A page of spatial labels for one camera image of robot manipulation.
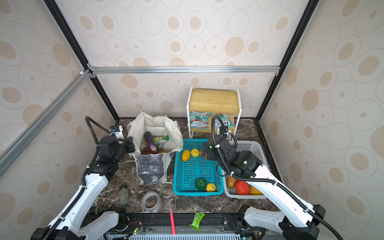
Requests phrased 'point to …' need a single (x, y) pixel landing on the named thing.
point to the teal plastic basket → (186, 173)
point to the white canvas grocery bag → (152, 168)
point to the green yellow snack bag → (158, 139)
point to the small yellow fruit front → (210, 187)
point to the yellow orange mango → (253, 191)
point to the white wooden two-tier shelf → (201, 103)
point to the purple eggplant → (149, 139)
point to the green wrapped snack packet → (198, 217)
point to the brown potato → (231, 182)
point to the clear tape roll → (144, 198)
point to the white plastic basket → (255, 146)
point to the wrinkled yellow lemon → (186, 155)
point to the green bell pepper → (201, 183)
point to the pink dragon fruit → (146, 150)
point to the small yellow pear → (195, 152)
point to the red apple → (242, 187)
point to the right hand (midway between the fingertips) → (212, 146)
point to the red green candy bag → (198, 120)
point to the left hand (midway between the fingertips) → (134, 135)
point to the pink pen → (172, 222)
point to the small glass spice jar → (124, 196)
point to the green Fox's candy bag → (225, 118)
